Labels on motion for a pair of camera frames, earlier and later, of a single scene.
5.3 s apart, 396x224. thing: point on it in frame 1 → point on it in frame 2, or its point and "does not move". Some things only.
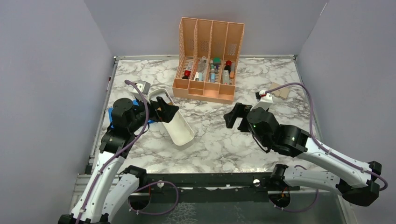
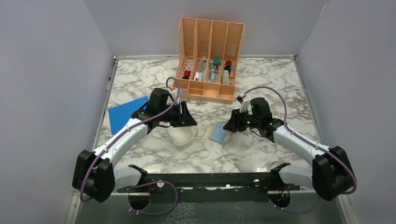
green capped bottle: [216, 61] does not move
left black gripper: [166, 112] → [184, 119]
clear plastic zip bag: [282, 93] → [218, 134]
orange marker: [232, 70] does not move
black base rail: [209, 187] does not move
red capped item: [187, 73] does not move
